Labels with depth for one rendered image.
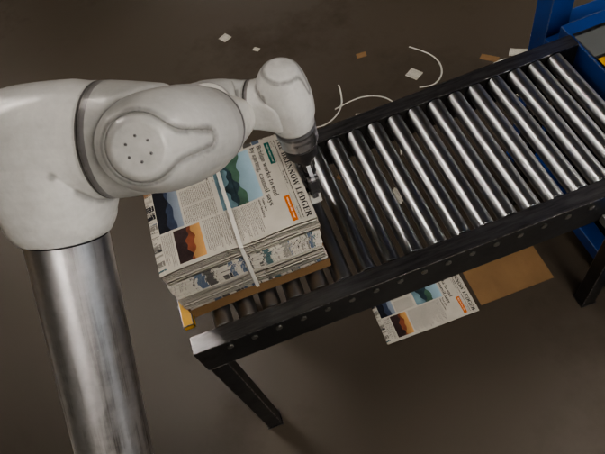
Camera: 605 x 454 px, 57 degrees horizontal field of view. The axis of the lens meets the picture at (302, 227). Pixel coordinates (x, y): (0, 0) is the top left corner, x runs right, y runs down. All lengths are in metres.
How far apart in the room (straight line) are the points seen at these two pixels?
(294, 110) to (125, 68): 2.51
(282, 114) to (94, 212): 0.54
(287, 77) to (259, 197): 0.34
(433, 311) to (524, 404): 0.45
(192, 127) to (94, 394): 0.37
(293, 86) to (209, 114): 0.51
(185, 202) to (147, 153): 0.82
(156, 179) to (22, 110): 0.17
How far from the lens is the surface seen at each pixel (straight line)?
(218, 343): 1.43
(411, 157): 1.63
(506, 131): 1.69
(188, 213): 1.35
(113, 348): 0.75
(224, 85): 1.15
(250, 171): 1.37
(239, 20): 3.57
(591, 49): 1.95
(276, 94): 1.09
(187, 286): 1.34
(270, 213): 1.28
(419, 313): 2.24
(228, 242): 1.27
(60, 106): 0.64
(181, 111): 0.57
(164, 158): 0.55
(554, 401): 2.19
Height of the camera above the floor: 2.07
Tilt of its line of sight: 56 degrees down
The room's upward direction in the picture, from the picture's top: 19 degrees counter-clockwise
